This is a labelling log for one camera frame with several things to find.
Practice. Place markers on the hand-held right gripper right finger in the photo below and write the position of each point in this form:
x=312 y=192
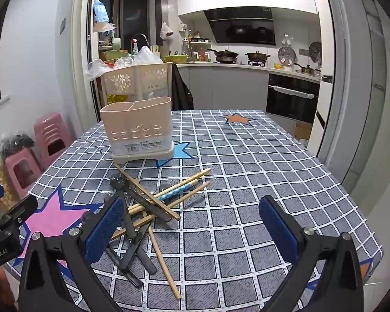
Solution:
x=279 y=230

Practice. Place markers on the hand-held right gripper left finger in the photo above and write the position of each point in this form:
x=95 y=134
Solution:
x=104 y=227

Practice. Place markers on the wooden chopstick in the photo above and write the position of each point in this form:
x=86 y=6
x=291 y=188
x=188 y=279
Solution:
x=195 y=177
x=188 y=195
x=164 y=260
x=139 y=186

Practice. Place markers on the blue patterned chopstick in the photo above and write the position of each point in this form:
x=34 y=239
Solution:
x=177 y=191

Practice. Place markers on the beige plastic utensil holder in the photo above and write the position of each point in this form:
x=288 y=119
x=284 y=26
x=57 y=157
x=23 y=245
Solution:
x=136 y=126

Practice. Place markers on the clear bag of nuts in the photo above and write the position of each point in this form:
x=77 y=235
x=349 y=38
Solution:
x=0 y=178

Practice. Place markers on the small pink plastic stool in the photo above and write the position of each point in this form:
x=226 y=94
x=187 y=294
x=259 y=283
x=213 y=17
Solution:
x=22 y=169

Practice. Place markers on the black plastic bag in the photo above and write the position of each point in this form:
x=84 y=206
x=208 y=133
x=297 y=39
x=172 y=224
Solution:
x=16 y=143

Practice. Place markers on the grey checked star tablecloth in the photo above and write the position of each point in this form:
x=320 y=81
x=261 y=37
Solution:
x=247 y=169

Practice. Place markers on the tall pink plastic stool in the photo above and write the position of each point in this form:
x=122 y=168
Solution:
x=53 y=133

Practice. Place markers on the cardboard box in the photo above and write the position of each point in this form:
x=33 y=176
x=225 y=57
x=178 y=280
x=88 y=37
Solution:
x=303 y=130

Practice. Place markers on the yellow oil bottle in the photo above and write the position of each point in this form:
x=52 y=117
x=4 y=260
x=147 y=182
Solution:
x=116 y=98

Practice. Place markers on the black built-in oven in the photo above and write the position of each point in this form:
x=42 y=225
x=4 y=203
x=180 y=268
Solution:
x=291 y=99

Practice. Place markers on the beige perforated storage cart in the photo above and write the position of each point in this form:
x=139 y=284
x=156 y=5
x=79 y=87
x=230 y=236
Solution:
x=136 y=78

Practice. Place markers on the black hanging garbage bag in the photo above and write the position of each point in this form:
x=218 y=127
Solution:
x=182 y=91

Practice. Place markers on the small steel saucepan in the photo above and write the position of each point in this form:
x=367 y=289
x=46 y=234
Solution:
x=307 y=69

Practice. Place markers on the white refrigerator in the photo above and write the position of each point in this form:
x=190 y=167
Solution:
x=325 y=71

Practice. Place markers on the clear plastic bags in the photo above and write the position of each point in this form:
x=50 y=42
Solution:
x=143 y=57

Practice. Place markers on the dark cooking pot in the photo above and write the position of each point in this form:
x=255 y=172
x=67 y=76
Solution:
x=256 y=57

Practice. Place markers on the round metal strainer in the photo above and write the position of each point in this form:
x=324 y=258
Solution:
x=315 y=51
x=285 y=55

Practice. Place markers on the green colander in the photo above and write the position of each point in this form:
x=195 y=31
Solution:
x=175 y=59

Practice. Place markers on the black wok with lid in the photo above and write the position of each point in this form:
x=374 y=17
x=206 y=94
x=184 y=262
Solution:
x=226 y=55

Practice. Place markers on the black kitchen faucet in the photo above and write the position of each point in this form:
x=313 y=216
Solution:
x=139 y=35

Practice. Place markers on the black range hood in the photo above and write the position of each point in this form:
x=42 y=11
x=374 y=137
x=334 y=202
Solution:
x=243 y=27

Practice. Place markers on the white hanging plastic bag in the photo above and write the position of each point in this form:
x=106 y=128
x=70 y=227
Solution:
x=166 y=31

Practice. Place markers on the blue packet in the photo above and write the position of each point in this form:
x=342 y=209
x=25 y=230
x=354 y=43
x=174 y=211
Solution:
x=100 y=11

